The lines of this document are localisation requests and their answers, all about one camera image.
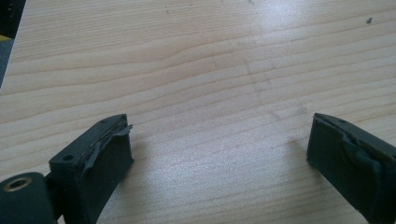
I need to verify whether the dark object with yellow edge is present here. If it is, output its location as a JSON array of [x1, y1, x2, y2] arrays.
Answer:
[[0, 0, 28, 43]]

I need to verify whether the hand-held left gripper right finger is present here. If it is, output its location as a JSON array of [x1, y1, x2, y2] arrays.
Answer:
[[306, 112, 396, 224]]

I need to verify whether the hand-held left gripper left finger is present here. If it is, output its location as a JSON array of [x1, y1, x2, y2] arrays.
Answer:
[[49, 113, 135, 224]]

